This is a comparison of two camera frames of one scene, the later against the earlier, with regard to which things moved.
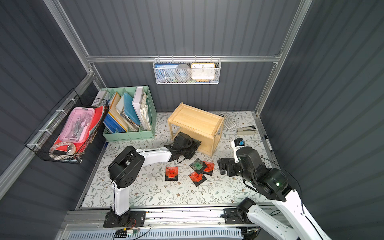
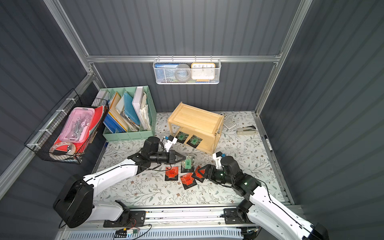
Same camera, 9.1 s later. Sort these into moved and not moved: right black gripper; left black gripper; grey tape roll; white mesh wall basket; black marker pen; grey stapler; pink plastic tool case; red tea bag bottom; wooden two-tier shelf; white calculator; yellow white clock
Moved: left black gripper; red tea bag bottom; right black gripper
Not moved: pink plastic tool case; white mesh wall basket; grey tape roll; wooden two-tier shelf; white calculator; grey stapler; yellow white clock; black marker pen
